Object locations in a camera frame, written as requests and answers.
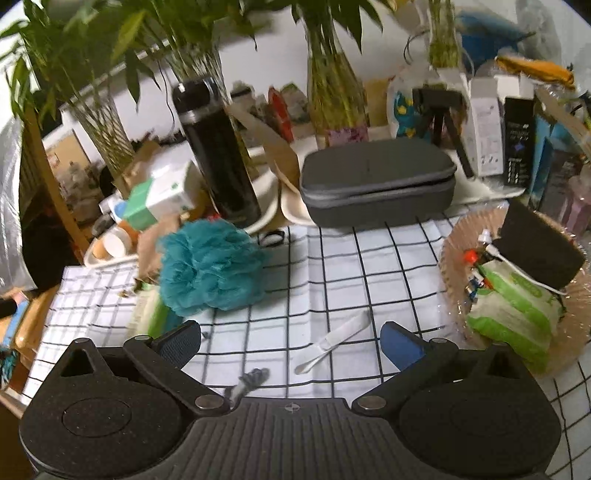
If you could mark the beige makeup puff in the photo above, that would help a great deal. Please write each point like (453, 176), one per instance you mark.
(98, 251)

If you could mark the bamboo plant in glass vase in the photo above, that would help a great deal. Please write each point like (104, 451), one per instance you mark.
(198, 64)
(334, 92)
(106, 138)
(443, 46)

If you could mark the blue white bottle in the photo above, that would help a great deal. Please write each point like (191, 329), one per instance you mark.
(117, 210)

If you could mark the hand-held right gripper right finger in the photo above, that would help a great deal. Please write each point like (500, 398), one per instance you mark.
(397, 344)

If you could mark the grey zip case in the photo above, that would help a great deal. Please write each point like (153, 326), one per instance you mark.
(374, 184)

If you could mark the black hair band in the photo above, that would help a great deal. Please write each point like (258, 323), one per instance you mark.
(263, 238)

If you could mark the white plastic packet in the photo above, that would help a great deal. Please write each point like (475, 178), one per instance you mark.
(171, 161)

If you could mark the yellow wrapped item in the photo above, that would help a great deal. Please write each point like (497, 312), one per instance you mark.
(535, 69)

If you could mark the white tray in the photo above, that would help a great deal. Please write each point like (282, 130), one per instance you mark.
(265, 203)
(292, 210)

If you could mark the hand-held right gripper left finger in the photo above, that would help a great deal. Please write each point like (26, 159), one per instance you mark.
(184, 339)

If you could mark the black carton box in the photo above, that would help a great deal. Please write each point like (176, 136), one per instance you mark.
(519, 147)

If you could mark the wooden chair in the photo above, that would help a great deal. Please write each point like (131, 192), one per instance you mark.
(59, 194)

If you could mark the blue carton box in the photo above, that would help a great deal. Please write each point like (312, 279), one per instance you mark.
(549, 157)

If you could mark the white round jar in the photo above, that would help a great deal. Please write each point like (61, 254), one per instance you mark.
(115, 242)

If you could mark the small red capped bottle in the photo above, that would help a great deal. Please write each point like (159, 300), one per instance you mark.
(471, 256)

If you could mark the brown cloth pouch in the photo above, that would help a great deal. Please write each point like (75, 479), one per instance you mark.
(150, 254)

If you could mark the black mini tripod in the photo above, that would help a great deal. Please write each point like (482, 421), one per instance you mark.
(436, 99)

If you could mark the silver foil sheet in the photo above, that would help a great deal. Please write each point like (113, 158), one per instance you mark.
(9, 207)

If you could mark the black thermos bottle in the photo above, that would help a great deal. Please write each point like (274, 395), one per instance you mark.
(221, 161)

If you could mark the white printed plastic bag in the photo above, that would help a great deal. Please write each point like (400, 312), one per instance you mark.
(404, 115)

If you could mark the brown paper bag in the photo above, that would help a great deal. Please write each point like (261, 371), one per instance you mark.
(281, 161)

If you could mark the green white tissue box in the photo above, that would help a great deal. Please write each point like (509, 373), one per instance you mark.
(161, 194)

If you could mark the green wet wipes pack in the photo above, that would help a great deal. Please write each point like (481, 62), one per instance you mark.
(503, 327)
(512, 286)

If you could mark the light green packet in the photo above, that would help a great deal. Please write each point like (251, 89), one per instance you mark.
(147, 309)

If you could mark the teal mesh bath pouf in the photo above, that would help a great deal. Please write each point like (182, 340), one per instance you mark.
(212, 267)

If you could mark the black white checkered tablecloth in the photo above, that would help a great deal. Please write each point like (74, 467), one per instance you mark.
(323, 277)

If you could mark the black tape roll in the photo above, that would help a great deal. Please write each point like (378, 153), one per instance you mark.
(99, 226)

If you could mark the white carton box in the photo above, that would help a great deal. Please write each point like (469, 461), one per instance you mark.
(485, 129)

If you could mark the blue plastic bag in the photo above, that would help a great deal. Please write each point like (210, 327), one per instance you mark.
(489, 27)

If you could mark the red snack packet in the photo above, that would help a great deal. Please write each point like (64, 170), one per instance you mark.
(279, 115)

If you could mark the black square pouch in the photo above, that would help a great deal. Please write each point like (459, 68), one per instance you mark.
(535, 249)

